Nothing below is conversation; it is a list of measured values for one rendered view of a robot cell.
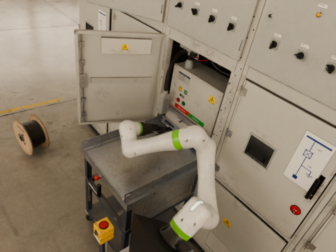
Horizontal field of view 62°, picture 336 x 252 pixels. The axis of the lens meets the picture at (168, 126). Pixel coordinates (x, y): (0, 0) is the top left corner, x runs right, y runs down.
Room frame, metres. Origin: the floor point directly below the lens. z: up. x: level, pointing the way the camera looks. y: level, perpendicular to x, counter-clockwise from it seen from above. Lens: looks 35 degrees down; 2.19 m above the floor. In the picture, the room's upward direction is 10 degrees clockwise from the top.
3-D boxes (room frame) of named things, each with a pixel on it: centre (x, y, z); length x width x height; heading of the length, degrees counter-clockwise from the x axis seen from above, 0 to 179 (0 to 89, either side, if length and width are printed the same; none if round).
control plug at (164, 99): (1.87, 0.06, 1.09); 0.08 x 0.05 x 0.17; 135
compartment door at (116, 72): (1.88, 0.42, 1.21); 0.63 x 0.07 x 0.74; 114
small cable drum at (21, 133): (2.22, 1.42, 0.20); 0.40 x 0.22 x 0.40; 55
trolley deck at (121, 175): (1.50, 0.13, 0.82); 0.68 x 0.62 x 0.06; 135
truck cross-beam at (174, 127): (1.78, -0.15, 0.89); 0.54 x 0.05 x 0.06; 45
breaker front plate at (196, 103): (1.77, -0.13, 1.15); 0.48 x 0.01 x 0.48; 45
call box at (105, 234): (0.85, 0.23, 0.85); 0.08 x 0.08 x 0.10; 45
